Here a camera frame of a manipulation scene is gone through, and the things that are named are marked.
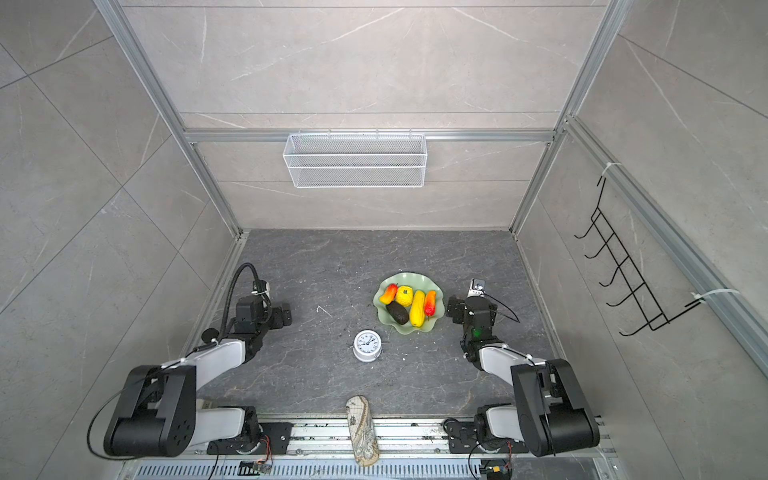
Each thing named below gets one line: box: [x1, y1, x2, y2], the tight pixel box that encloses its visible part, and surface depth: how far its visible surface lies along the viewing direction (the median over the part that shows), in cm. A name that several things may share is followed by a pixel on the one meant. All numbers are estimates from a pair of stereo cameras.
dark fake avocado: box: [386, 300, 410, 325], surface depth 95 cm
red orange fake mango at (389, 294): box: [379, 283, 398, 305], surface depth 96 cm
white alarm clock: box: [352, 329, 383, 363], surface depth 87 cm
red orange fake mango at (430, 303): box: [424, 290, 437, 317], surface depth 94 cm
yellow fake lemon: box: [396, 285, 414, 307], surface depth 97 cm
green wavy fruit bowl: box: [373, 272, 446, 335], surface depth 97 cm
